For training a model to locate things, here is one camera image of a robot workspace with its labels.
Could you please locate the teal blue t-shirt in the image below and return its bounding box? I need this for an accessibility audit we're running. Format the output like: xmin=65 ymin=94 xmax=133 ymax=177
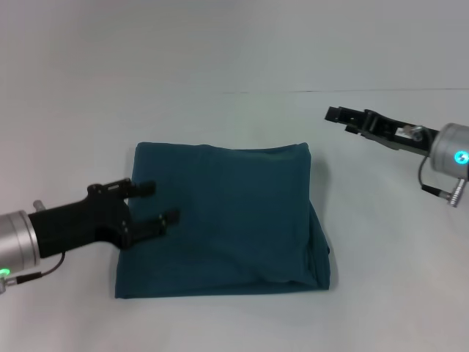
xmin=114 ymin=142 xmax=333 ymax=300

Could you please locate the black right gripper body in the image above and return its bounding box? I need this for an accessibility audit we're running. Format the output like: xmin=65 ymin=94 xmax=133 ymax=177
xmin=361 ymin=109 xmax=440 ymax=158

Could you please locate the left gripper cable with plugs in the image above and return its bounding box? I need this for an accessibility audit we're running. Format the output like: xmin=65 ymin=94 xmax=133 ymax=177
xmin=0 ymin=199 xmax=67 ymax=295

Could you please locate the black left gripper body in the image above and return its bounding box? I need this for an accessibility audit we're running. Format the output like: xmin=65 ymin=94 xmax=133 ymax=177
xmin=28 ymin=182 xmax=135 ymax=260

